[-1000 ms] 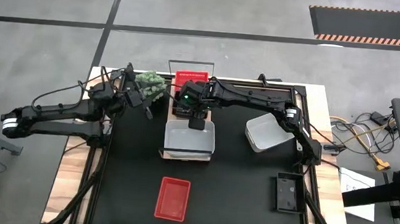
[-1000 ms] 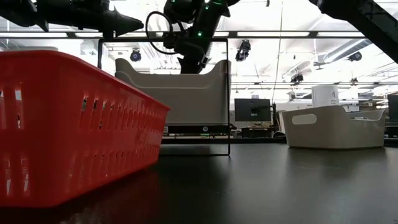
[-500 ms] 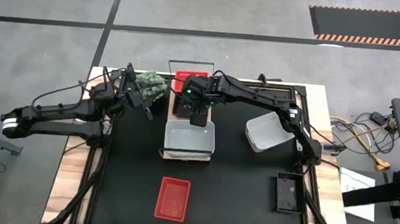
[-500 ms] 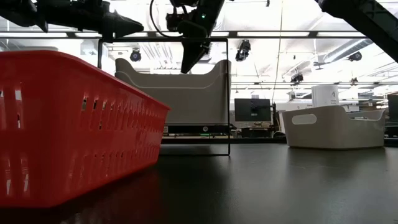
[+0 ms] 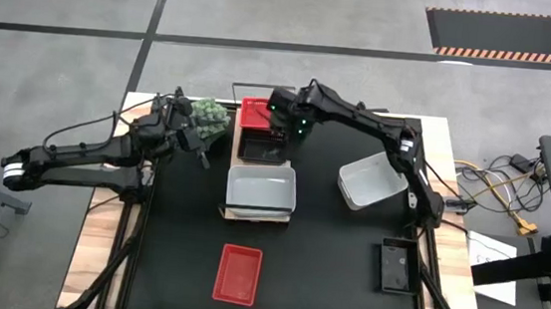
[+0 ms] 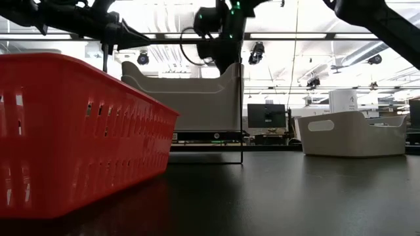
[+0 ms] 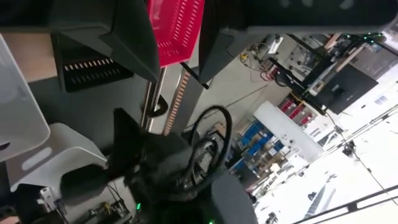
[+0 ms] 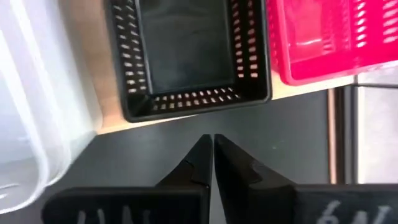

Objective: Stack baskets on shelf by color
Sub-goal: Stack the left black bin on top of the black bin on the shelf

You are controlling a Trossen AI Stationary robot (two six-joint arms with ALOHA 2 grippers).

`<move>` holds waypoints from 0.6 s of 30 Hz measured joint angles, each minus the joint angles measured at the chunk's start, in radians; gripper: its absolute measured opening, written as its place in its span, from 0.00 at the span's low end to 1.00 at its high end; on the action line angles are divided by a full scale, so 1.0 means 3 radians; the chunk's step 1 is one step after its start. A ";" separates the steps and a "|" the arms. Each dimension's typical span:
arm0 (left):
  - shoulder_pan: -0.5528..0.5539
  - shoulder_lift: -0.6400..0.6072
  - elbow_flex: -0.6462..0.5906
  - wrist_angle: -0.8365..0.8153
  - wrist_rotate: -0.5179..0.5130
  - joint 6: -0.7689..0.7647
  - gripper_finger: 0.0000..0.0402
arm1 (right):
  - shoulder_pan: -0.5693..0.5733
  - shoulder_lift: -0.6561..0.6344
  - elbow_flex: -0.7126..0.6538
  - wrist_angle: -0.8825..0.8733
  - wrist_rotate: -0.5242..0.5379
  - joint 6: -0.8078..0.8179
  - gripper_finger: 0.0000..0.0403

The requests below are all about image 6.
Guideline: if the silver ceiling duct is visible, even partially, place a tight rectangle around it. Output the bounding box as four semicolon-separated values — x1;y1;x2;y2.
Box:
341;41;390;68

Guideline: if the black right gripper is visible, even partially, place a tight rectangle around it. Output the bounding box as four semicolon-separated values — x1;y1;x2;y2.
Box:
196;32;247;75

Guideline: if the white plastic bin with handles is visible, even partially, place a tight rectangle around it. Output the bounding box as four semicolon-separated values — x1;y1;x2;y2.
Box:
121;61;245;94
121;75;244;132
297;110;408;158

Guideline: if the black monitor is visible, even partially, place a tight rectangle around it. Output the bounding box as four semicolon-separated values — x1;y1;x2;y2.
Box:
247;104;287;129
408;99;420;128

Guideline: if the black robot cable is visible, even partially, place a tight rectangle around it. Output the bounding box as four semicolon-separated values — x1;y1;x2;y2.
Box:
179;27;214;66

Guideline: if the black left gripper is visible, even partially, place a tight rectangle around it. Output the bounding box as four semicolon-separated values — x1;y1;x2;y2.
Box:
91;11;151;55

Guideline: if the long overhead light bar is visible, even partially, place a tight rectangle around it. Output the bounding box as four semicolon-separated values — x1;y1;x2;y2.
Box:
0;31;381;42

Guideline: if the white cylinder with print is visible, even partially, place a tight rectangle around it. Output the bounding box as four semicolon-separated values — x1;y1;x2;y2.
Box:
329;89;358;114

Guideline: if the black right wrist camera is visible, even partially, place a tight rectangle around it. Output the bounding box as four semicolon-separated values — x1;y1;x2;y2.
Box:
193;7;219;37

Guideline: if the red slotted plastic basket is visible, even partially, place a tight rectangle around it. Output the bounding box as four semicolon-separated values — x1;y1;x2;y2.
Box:
0;52;180;220

